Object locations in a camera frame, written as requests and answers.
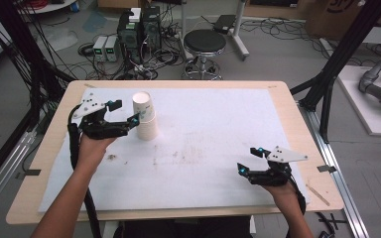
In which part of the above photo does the aluminium rail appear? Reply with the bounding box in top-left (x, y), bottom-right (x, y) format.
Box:
top-left (297, 101), bottom-right (372, 238)
top-left (0, 129), bottom-right (38, 221)

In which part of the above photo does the person's left hand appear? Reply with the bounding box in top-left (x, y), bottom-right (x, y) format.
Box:
top-left (77, 133), bottom-right (117, 168)

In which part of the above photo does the black metal frame post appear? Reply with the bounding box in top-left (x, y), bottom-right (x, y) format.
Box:
top-left (290, 0), bottom-right (381, 144)
top-left (0, 0), bottom-right (67, 107)

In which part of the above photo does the tangle of floor cables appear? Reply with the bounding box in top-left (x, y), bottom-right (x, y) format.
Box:
top-left (76, 6), bottom-right (196, 81)

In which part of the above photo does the grey power supply unit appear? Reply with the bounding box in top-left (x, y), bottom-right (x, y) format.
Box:
top-left (92, 35), bottom-right (109, 62)
top-left (104, 35), bottom-right (120, 63)

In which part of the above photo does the small white box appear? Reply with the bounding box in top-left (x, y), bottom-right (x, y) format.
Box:
top-left (128, 7), bottom-right (143, 24)

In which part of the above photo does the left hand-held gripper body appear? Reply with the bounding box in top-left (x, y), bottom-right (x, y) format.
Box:
top-left (68, 92), bottom-right (132, 140)

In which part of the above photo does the brown cardboard box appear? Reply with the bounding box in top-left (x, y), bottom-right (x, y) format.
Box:
top-left (305, 0), bottom-right (381, 42)

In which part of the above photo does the black tape piece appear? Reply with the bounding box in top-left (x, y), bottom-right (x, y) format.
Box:
top-left (317, 164), bottom-right (338, 174)
top-left (15, 169), bottom-right (43, 179)

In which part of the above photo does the black computer tower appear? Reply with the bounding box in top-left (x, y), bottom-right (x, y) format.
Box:
top-left (141, 5), bottom-right (163, 52)
top-left (116, 9), bottom-right (144, 64)

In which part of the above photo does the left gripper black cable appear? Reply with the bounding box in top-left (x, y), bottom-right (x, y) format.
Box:
top-left (66, 103), bottom-right (103, 238)

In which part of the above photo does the stack of white paper cups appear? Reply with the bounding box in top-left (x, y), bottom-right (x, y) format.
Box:
top-left (131, 91), bottom-right (159, 142)

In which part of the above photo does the white desk leg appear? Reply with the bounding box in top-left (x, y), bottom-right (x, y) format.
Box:
top-left (232, 0), bottom-right (251, 62)

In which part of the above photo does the thin wooden stick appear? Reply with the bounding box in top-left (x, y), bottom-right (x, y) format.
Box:
top-left (305, 182), bottom-right (331, 207)

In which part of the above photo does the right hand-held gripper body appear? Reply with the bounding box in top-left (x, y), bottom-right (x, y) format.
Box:
top-left (247, 146), bottom-right (310, 187)

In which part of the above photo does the black round stool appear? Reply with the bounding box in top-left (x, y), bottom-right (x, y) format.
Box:
top-left (181, 29), bottom-right (228, 81)

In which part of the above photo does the white platform board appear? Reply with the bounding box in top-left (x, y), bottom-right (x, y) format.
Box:
top-left (336, 64), bottom-right (381, 138)

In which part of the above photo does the black flat device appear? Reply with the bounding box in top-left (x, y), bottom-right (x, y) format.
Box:
top-left (212, 14), bottom-right (238, 35)

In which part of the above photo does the white foam mat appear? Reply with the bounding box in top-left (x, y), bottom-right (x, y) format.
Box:
top-left (38, 87), bottom-right (311, 213)

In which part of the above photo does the person's right hand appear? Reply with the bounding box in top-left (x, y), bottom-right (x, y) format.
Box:
top-left (262, 180), bottom-right (305, 214)

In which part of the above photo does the person's dark clothing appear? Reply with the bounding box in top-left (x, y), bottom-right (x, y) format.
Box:
top-left (113, 215), bottom-right (254, 238)

